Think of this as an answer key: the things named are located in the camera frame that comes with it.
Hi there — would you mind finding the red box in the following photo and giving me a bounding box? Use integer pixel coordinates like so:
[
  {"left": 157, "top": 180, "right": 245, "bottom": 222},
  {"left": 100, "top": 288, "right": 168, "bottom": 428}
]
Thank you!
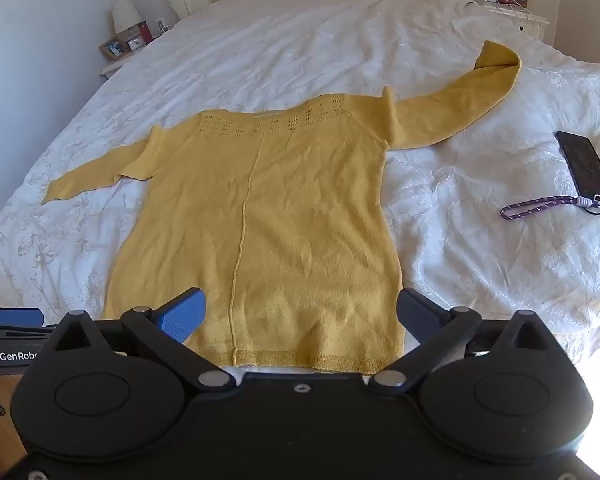
[{"left": 127, "top": 21, "right": 153, "bottom": 51}]

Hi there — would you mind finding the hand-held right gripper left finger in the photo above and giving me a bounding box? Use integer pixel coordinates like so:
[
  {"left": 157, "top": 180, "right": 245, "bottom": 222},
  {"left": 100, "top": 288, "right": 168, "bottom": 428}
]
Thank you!
[{"left": 44, "top": 287, "right": 237, "bottom": 394}]

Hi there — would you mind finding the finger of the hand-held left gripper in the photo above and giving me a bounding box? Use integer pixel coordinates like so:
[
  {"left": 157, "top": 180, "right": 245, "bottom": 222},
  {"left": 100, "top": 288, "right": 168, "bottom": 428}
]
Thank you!
[{"left": 0, "top": 306, "right": 60, "bottom": 344}]

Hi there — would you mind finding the wooden photo frame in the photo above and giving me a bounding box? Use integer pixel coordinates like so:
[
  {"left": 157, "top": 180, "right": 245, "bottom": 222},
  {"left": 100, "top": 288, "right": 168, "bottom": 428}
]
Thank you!
[{"left": 100, "top": 37, "right": 131, "bottom": 59}]

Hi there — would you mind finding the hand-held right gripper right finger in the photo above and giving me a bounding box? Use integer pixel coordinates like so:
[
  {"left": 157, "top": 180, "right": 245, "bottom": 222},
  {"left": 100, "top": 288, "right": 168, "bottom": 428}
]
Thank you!
[{"left": 369, "top": 287, "right": 561, "bottom": 395}]

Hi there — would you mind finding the black smartphone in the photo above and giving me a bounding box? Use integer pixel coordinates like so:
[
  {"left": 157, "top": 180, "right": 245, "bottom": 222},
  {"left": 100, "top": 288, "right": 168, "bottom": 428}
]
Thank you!
[{"left": 555, "top": 130, "right": 600, "bottom": 209}]

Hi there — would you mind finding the white table lamp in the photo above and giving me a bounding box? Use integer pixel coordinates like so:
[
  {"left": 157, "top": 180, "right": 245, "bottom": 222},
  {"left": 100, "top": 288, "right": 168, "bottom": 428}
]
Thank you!
[{"left": 111, "top": 0, "right": 138, "bottom": 41}]

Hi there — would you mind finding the cream bedside table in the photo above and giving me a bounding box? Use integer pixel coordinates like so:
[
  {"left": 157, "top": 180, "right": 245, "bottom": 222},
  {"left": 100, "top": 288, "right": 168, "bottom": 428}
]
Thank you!
[
  {"left": 98, "top": 35, "right": 171, "bottom": 78},
  {"left": 472, "top": 0, "right": 551, "bottom": 41}
]

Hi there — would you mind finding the yellow knit sweater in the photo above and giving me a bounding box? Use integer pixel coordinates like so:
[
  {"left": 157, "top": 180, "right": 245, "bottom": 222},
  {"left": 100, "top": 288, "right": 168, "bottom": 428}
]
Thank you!
[{"left": 41, "top": 40, "right": 523, "bottom": 376}]

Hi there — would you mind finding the purple phone lanyard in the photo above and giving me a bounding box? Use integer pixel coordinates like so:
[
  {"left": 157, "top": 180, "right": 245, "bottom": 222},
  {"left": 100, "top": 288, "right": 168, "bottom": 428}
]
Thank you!
[{"left": 500, "top": 194, "right": 600, "bottom": 222}]

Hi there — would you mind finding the bed with white bedspread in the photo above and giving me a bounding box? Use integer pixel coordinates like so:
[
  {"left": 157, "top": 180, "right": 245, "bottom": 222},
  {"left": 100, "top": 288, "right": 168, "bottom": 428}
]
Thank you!
[{"left": 0, "top": 0, "right": 600, "bottom": 381}]

